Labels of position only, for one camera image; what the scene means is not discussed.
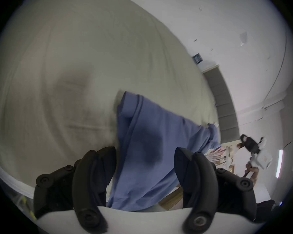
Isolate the person's right hand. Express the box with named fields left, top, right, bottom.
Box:
left=245, top=163, right=260, bottom=180

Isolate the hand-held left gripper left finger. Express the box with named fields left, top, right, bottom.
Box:
left=34, top=146, right=118, bottom=234

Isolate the bed with beige sheet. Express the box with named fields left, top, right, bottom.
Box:
left=0, top=0, right=220, bottom=204

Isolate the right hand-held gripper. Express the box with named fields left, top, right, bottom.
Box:
left=240, top=134, right=273, bottom=169

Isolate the blue shirt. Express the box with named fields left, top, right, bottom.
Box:
left=107, top=91, right=221, bottom=213

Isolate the grey padded headboard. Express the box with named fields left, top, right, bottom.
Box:
left=202, top=66, right=238, bottom=141

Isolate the person's body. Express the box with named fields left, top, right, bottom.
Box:
left=256, top=200, right=282, bottom=223

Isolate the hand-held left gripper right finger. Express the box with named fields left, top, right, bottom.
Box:
left=174, top=147, right=257, bottom=234

